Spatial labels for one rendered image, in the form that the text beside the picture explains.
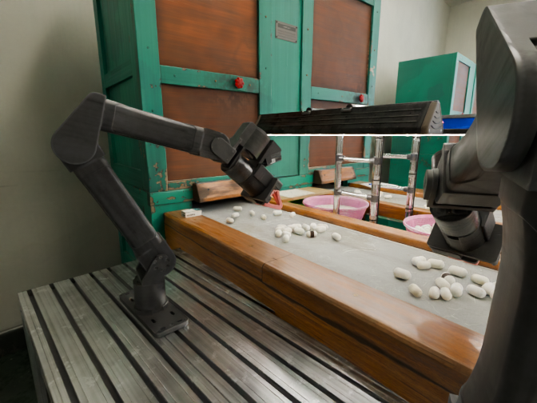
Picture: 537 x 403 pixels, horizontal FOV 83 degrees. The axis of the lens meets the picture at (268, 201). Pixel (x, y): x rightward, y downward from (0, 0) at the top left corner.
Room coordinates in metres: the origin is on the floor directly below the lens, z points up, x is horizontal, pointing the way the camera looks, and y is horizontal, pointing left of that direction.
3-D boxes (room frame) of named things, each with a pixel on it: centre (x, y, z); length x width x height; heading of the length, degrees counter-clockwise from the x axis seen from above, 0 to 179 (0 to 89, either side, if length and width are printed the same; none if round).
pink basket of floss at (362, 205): (1.23, -0.28, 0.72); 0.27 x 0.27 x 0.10
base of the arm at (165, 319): (0.59, 0.25, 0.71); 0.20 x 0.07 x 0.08; 44
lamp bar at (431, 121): (0.92, -0.17, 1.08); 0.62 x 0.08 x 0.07; 39
